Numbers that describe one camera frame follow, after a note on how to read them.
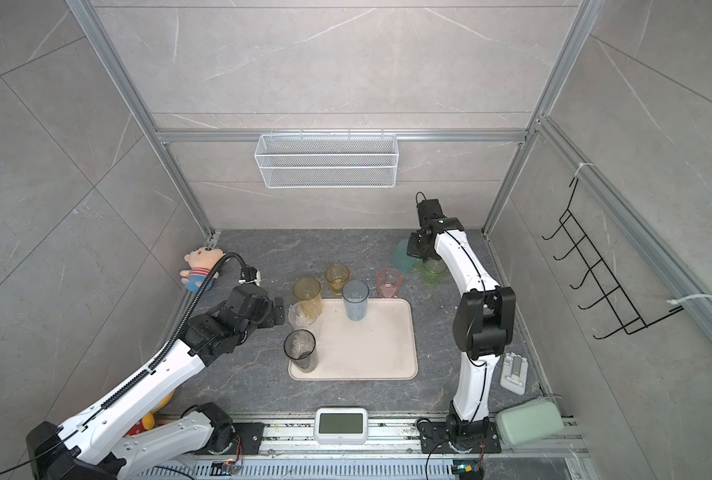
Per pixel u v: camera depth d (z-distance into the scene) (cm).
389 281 103
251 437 73
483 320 52
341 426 72
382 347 90
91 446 39
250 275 66
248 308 56
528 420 75
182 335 50
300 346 73
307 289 86
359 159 99
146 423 45
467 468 70
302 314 86
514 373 82
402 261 95
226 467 70
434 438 73
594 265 68
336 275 101
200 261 101
